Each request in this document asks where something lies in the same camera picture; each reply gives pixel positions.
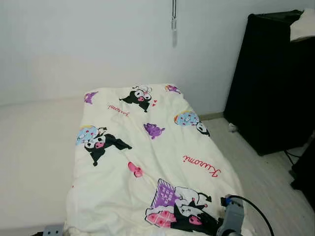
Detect black furniture piece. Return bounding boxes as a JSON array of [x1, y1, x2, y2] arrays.
[[289, 135, 315, 209]]

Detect cream bed mattress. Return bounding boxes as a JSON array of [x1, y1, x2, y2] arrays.
[[0, 96, 88, 236]]

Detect cream cartoon print duvet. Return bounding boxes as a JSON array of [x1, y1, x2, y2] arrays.
[[65, 83, 255, 236]]

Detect black cabinet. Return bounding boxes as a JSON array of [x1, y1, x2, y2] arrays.
[[223, 10, 315, 157]]

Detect cream folded cloth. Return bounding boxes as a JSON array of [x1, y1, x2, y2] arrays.
[[289, 8, 315, 43]]

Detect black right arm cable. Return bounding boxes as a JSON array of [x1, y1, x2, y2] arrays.
[[225, 195, 275, 236]]

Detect black floor cable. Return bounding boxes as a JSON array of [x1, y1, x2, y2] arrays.
[[283, 149, 302, 167]]

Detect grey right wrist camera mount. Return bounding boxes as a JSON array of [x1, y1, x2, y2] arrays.
[[220, 195, 246, 232]]

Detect hanging pull cord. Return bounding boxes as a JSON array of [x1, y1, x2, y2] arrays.
[[171, 0, 178, 33]]

